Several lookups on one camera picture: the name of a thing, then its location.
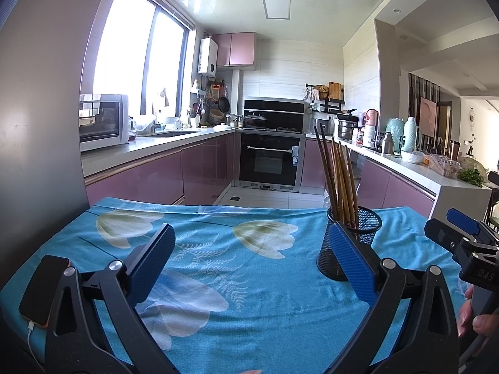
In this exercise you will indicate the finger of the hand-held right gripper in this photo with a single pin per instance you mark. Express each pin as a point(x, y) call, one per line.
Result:
point(464, 220)
point(442, 235)

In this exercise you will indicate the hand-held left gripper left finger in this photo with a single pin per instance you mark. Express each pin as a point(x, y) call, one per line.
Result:
point(152, 265)

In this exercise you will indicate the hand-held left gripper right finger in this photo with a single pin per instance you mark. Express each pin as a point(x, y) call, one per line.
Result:
point(351, 261)

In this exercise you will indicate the black mesh utensil holder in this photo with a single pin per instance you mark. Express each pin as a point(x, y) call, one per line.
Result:
point(368, 222)

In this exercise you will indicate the bunch of wooden chopsticks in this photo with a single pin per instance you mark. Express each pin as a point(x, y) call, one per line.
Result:
point(343, 187)

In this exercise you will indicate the person's right hand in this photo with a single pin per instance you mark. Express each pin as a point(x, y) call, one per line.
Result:
point(464, 315)

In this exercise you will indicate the leafy green vegetables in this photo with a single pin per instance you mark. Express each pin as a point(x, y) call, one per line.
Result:
point(471, 176)

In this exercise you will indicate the clear plastic container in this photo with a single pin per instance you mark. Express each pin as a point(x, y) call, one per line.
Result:
point(444, 165)

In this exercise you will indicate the white kitchen countertop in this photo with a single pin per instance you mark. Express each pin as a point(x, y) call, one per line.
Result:
point(156, 143)
point(413, 171)

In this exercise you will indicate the pink base cabinets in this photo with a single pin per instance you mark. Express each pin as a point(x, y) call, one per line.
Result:
point(386, 187)
point(156, 175)

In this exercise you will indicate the mint green flask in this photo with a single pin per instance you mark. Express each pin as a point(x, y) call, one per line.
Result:
point(410, 136)

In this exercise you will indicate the blue floral tablecloth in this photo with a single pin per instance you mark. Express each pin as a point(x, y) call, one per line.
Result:
point(253, 300)

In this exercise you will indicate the steel thermos bottle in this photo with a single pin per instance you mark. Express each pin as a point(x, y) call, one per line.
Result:
point(387, 144)

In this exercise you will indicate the smartphone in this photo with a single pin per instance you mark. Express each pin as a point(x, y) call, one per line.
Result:
point(39, 292)

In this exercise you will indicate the black built-in oven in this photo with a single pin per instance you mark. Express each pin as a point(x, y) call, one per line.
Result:
point(269, 159)

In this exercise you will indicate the steel steamer pot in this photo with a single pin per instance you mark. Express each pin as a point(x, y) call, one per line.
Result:
point(346, 128)

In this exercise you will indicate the pink thermos jug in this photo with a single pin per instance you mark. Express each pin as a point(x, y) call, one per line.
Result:
point(371, 119)

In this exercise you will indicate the white microwave oven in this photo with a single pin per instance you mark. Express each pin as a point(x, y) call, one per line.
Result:
point(101, 124)

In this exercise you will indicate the black range hood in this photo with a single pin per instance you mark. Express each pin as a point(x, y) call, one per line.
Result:
point(280, 111)

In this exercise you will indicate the wok with lid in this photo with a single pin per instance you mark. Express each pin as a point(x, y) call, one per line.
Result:
point(255, 120)

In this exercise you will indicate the wooden cutting board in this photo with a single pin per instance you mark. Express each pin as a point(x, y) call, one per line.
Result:
point(335, 90)

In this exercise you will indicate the hanging frying pan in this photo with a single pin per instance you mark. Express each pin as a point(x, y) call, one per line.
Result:
point(223, 104)

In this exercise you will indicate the silver refrigerator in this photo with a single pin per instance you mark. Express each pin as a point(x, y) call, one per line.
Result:
point(39, 124)

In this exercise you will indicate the white water heater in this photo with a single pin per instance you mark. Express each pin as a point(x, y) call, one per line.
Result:
point(207, 56)

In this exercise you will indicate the kitchen window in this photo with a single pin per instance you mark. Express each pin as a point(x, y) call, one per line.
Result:
point(124, 46)

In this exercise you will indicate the ceiling light panel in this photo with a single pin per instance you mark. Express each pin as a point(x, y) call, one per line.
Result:
point(276, 6)

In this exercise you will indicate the framed wall picture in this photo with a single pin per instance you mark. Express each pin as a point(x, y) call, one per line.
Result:
point(428, 115)

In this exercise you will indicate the black wall rack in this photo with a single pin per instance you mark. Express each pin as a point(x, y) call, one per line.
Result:
point(335, 105)

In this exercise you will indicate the pink wall cabinet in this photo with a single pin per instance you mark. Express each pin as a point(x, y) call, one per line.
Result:
point(234, 48)

